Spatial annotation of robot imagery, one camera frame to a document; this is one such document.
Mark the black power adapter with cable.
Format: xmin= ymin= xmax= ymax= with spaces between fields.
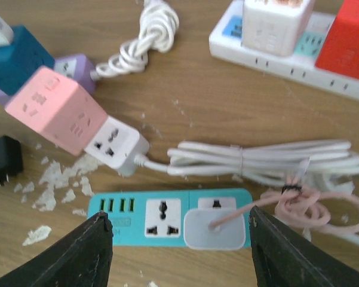
xmin=0 ymin=136 xmax=24 ymax=187

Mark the purple power strip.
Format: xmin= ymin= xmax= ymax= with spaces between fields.
xmin=0 ymin=54 xmax=96 ymax=106

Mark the teal power strip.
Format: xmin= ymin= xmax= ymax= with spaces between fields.
xmin=87 ymin=188 xmax=252 ymax=251

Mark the white power strip centre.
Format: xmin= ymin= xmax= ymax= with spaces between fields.
xmin=84 ymin=116 xmax=150 ymax=176

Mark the coiled white cable left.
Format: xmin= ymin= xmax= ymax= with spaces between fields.
xmin=91 ymin=0 xmax=180 ymax=80

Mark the white cable right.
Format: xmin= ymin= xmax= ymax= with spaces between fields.
xmin=301 ymin=173 xmax=359 ymax=251

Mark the small white plug adapter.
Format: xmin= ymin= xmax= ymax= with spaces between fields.
xmin=183 ymin=209 xmax=246 ymax=251

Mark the pink thin cable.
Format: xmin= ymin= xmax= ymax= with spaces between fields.
xmin=208 ymin=176 xmax=359 ymax=236

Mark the blue cube adapter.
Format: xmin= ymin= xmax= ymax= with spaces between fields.
xmin=0 ymin=26 xmax=55 ymax=96

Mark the white cable bundle centre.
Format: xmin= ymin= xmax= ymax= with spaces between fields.
xmin=136 ymin=139 xmax=359 ymax=188

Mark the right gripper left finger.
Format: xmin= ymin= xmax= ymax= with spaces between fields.
xmin=0 ymin=211 xmax=113 ymax=287

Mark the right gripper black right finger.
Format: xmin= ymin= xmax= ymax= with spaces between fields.
xmin=249 ymin=206 xmax=359 ymax=287

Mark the red cube adapter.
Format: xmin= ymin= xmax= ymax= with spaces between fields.
xmin=315 ymin=0 xmax=359 ymax=80

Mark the white cartoon cube adapter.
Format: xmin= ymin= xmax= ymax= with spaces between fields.
xmin=242 ymin=0 xmax=315 ymax=57

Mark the long white power strip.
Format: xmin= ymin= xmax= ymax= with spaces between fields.
xmin=208 ymin=1 xmax=359 ymax=100

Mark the pink cube adapter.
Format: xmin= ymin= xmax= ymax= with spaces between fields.
xmin=5 ymin=66 xmax=108 ymax=155

